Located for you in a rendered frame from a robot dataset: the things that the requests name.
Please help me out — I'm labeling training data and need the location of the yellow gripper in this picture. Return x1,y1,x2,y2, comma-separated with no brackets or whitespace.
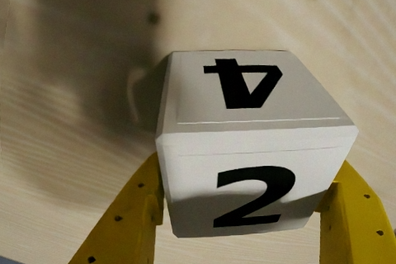
68,152,396,264

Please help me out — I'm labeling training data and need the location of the white cube with black digits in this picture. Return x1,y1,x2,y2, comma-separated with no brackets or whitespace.
155,50,359,238

